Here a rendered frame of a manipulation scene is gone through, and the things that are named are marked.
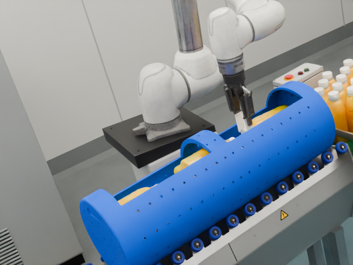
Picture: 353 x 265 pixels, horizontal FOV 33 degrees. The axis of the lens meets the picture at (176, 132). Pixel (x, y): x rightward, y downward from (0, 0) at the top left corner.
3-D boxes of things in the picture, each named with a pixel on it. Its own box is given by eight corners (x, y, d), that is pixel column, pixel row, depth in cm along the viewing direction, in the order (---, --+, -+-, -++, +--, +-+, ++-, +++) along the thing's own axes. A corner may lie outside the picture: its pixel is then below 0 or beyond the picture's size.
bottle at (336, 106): (342, 132, 240) (336, 91, 232) (353, 139, 234) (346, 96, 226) (327, 139, 239) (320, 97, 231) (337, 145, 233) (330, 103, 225)
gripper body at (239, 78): (216, 72, 204) (222, 97, 208) (232, 77, 198) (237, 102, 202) (233, 64, 208) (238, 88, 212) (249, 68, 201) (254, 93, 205)
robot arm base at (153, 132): (130, 129, 259) (127, 116, 257) (178, 114, 263) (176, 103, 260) (139, 145, 243) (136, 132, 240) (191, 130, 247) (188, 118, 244)
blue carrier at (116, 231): (94, 254, 201) (68, 185, 187) (283, 137, 238) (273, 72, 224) (139, 298, 179) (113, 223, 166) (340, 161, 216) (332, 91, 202)
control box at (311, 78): (276, 102, 257) (271, 80, 253) (309, 83, 266) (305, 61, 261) (292, 107, 249) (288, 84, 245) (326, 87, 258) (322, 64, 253)
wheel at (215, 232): (204, 230, 195) (206, 228, 193) (216, 224, 197) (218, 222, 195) (211, 242, 194) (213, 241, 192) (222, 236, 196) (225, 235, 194)
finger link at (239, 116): (236, 115, 211) (234, 114, 211) (239, 132, 214) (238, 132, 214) (242, 111, 212) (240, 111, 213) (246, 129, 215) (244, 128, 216)
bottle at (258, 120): (286, 101, 219) (246, 119, 211) (296, 117, 218) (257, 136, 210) (277, 109, 225) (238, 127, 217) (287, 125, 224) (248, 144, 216)
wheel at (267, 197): (256, 195, 204) (258, 194, 202) (266, 190, 206) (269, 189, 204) (262, 207, 203) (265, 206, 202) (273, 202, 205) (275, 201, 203)
